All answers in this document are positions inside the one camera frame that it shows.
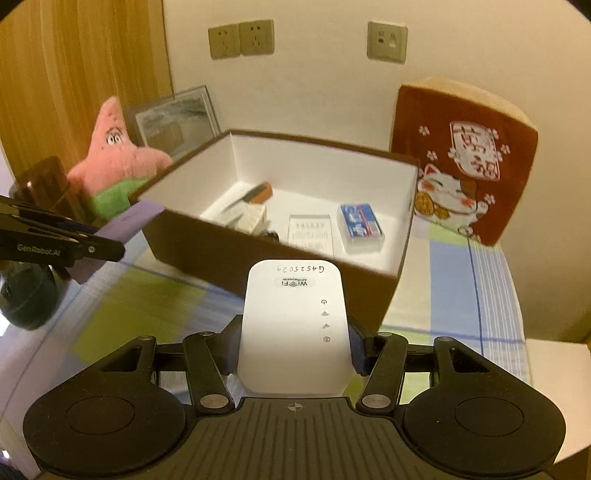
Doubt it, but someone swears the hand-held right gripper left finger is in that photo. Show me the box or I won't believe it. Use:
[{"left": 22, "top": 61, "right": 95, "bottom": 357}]
[{"left": 99, "top": 316, "right": 245, "bottom": 414}]

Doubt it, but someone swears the blue gum pack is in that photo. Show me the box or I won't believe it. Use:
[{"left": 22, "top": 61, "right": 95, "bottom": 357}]
[{"left": 338, "top": 202, "right": 387, "bottom": 254}]

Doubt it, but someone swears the white wifi repeater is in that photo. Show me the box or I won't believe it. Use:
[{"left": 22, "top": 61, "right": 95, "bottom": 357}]
[{"left": 236, "top": 259, "right": 352, "bottom": 397}]

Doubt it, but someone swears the plaid tablecloth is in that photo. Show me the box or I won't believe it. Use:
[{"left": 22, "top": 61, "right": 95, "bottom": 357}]
[{"left": 0, "top": 222, "right": 532, "bottom": 416}]

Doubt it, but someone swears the brown cardboard box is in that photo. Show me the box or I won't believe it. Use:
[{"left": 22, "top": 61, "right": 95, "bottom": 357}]
[{"left": 129, "top": 129, "right": 421, "bottom": 337}]

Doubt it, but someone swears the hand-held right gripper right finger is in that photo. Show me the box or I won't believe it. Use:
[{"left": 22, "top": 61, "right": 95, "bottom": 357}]
[{"left": 346, "top": 316, "right": 493, "bottom": 412}]

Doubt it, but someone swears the brown metal canister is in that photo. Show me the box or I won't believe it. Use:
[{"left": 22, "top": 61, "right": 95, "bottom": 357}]
[{"left": 9, "top": 155, "right": 93, "bottom": 232}]

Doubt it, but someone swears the wooden panel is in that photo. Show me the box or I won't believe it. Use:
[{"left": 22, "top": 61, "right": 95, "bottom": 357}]
[{"left": 0, "top": 0, "right": 174, "bottom": 199}]

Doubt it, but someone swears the purple tube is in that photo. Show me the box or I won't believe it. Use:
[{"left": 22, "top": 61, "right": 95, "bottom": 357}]
[{"left": 69, "top": 200, "right": 164, "bottom": 284}]

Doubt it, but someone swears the red lucky cat cushion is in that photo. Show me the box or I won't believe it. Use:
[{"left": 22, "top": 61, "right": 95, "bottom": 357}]
[{"left": 390, "top": 76, "right": 539, "bottom": 246}]

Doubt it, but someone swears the framed landscape picture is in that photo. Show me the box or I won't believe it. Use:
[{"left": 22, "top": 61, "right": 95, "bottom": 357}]
[{"left": 122, "top": 84, "right": 222, "bottom": 158}]

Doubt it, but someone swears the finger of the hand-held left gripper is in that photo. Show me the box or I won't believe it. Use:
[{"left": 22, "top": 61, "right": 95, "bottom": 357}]
[
  {"left": 0, "top": 228, "right": 126, "bottom": 267},
  {"left": 0, "top": 195, "right": 100, "bottom": 239}
]

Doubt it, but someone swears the orange foot file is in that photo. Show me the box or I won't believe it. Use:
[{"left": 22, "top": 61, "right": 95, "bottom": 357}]
[{"left": 222, "top": 181, "right": 274, "bottom": 217}]

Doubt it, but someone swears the long white carton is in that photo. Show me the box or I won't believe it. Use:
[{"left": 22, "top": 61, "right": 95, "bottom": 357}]
[{"left": 203, "top": 203, "right": 269, "bottom": 236}]

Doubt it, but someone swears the beige wall socket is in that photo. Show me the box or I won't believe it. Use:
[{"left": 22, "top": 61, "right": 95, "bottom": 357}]
[
  {"left": 238, "top": 19, "right": 275, "bottom": 56},
  {"left": 208, "top": 25, "right": 241, "bottom": 60},
  {"left": 367, "top": 21, "right": 408, "bottom": 63}
]

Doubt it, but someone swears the pink starfish plush toy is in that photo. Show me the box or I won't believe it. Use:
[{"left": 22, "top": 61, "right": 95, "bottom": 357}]
[{"left": 67, "top": 96, "right": 174, "bottom": 220}]

